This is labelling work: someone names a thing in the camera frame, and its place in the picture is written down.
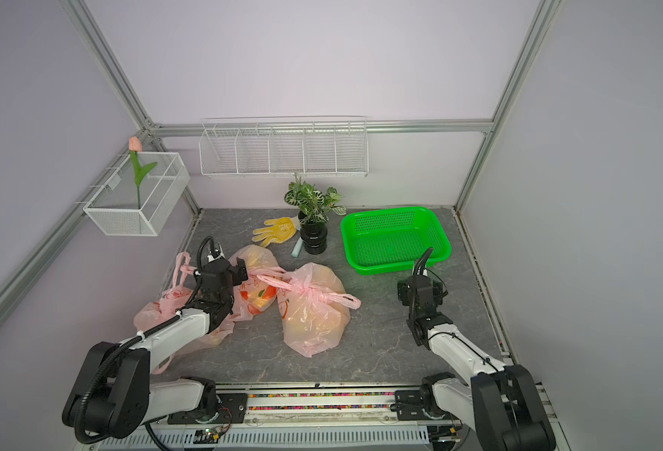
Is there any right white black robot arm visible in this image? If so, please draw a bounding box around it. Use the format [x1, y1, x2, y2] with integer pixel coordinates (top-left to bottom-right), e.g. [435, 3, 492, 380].
[397, 247, 557, 450]

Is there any pink strawberry plastic bag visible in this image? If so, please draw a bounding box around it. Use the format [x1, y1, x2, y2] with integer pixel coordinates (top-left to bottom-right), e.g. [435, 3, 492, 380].
[253, 263, 362, 358]

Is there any green plastic basket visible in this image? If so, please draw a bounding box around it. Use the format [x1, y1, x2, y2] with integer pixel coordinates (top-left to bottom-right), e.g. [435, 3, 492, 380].
[340, 207, 452, 275]

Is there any light blue white tube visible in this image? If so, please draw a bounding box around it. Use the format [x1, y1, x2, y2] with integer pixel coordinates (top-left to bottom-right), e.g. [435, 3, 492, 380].
[291, 238, 303, 259]

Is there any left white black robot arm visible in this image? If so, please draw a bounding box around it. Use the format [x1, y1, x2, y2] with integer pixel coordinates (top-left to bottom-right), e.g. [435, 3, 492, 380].
[62, 236, 248, 445]

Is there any pink artificial tulip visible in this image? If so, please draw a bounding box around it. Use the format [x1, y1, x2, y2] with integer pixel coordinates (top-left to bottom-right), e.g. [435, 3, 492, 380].
[129, 136, 158, 210]

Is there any white wire wall shelf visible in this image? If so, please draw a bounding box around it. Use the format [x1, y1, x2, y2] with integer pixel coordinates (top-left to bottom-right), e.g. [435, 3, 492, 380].
[199, 116, 369, 178]

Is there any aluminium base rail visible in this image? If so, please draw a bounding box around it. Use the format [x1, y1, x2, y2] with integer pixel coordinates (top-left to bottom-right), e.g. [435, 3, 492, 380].
[77, 382, 572, 451]

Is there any potted plant black vase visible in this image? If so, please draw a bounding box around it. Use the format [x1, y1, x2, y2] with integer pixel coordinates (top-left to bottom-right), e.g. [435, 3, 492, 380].
[284, 174, 347, 255]

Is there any white wire side basket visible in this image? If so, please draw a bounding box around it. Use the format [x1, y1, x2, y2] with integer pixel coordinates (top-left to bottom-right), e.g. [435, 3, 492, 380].
[83, 151, 190, 237]

